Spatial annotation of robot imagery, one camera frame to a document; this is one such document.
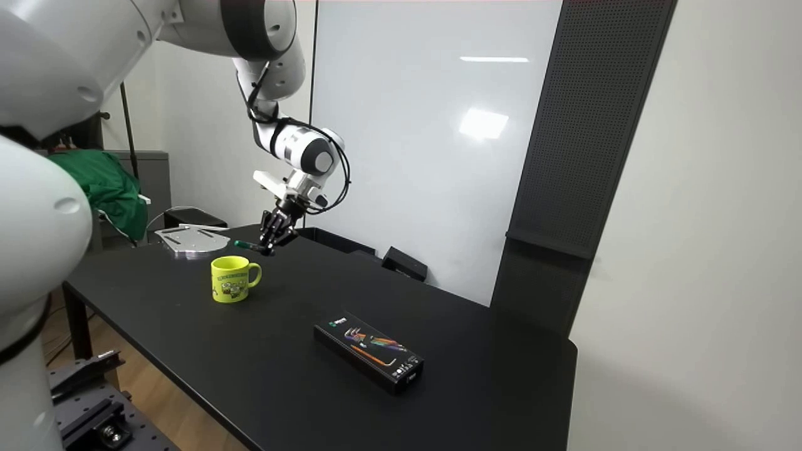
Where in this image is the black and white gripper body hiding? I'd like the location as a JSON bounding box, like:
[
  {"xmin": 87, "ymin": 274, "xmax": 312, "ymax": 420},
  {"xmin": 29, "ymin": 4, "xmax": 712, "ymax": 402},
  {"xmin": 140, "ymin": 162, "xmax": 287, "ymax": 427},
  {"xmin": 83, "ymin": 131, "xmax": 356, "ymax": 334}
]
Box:
[{"xmin": 265, "ymin": 187, "xmax": 318, "ymax": 231}]

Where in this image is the yellow-green printed cup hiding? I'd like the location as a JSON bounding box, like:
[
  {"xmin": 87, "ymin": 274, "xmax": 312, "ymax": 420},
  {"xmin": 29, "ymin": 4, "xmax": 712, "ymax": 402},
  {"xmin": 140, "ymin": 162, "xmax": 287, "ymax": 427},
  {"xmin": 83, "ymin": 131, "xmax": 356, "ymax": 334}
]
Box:
[{"xmin": 208, "ymin": 254, "xmax": 262, "ymax": 305}]

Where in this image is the long flat black case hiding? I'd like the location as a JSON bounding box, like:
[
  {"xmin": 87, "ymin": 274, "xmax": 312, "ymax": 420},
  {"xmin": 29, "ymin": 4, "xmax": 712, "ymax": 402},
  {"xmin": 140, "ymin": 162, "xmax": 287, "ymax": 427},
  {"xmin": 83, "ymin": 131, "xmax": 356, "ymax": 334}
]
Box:
[{"xmin": 295, "ymin": 225, "xmax": 378, "ymax": 261}]

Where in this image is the small black box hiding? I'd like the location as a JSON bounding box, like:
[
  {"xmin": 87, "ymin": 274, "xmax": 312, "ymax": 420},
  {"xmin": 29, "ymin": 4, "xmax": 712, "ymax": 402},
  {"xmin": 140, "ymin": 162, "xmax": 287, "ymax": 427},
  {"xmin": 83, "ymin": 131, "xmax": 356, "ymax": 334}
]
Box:
[{"xmin": 381, "ymin": 246, "xmax": 432, "ymax": 283}]

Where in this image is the black box with colourful print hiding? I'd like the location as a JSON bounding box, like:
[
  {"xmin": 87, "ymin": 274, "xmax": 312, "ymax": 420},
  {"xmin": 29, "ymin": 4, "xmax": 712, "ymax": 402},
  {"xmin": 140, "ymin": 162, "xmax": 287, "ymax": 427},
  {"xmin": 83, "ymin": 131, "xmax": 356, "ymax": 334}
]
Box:
[{"xmin": 312, "ymin": 311, "xmax": 427, "ymax": 397}]

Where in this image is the green cloth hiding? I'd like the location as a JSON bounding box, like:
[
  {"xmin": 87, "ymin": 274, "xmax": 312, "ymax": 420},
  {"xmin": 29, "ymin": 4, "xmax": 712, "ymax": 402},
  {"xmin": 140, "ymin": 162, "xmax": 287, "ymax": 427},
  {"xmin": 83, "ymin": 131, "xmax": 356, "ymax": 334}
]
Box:
[{"xmin": 47, "ymin": 149, "xmax": 152, "ymax": 246}]

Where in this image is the large white whiteboard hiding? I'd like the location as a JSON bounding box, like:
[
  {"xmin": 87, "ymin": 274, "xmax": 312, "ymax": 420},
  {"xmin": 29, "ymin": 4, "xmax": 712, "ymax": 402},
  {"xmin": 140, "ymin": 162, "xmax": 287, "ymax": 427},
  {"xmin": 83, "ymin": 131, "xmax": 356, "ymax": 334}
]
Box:
[{"xmin": 309, "ymin": 0, "xmax": 566, "ymax": 308}]

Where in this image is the black table leg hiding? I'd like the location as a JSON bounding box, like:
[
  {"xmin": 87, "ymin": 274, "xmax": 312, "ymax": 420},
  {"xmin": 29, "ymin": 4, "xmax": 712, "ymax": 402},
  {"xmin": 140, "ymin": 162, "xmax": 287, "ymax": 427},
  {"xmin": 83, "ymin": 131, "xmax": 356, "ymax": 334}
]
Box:
[{"xmin": 59, "ymin": 283, "xmax": 94, "ymax": 360}]

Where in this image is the black perforated mounting table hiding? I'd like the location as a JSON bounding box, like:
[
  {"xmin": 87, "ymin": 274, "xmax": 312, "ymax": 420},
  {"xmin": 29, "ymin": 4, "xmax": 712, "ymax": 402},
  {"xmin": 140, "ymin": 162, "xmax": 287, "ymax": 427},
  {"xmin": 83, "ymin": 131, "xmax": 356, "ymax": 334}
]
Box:
[{"xmin": 47, "ymin": 348, "xmax": 182, "ymax": 451}]

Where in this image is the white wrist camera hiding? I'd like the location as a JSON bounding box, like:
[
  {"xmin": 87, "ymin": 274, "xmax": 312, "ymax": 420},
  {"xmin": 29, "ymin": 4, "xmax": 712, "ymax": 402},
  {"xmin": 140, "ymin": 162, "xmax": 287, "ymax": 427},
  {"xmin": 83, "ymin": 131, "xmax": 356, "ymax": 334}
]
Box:
[{"xmin": 251, "ymin": 169, "xmax": 286, "ymax": 199}]

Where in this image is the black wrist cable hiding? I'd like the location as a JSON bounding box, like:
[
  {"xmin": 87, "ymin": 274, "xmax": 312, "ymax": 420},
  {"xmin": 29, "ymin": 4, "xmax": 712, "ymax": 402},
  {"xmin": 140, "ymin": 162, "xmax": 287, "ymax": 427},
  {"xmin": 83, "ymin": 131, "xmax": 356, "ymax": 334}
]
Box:
[{"xmin": 245, "ymin": 61, "xmax": 353, "ymax": 219}]

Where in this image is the black wall pillar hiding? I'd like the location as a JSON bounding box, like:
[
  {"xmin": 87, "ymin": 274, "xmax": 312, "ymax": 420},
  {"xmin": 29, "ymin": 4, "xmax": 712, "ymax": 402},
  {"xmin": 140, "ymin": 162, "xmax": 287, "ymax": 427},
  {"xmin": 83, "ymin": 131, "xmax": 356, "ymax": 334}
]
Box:
[{"xmin": 488, "ymin": 0, "xmax": 678, "ymax": 336}]

